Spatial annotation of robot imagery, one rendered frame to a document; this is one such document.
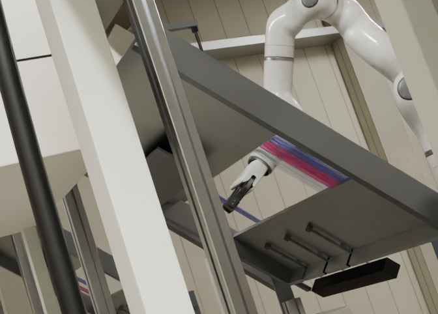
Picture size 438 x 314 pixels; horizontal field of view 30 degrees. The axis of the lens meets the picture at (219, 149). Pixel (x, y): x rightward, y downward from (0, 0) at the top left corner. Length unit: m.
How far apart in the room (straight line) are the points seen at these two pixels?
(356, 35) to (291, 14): 0.21
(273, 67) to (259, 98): 0.97
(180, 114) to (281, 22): 1.11
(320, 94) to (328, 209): 4.53
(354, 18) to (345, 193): 0.80
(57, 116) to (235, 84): 0.34
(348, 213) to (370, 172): 0.24
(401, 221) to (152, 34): 0.67
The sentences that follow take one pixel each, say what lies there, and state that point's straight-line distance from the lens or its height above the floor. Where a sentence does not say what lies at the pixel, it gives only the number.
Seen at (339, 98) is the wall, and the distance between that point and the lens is 6.41.
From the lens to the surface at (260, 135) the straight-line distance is 1.62.
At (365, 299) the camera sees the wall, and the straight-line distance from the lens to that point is 6.03.
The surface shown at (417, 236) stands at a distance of 1.74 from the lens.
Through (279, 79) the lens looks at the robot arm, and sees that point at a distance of 2.46.
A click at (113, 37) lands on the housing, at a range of 1.66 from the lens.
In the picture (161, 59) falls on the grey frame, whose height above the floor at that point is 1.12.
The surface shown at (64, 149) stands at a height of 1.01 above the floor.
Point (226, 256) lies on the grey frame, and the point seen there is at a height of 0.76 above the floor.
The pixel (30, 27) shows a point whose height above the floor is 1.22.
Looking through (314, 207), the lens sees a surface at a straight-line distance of 1.82.
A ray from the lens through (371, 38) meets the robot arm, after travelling 2.33.
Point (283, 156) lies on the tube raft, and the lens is 1.68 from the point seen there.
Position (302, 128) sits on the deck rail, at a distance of 1.52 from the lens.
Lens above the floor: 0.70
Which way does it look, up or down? 10 degrees up
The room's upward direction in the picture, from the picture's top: 19 degrees counter-clockwise
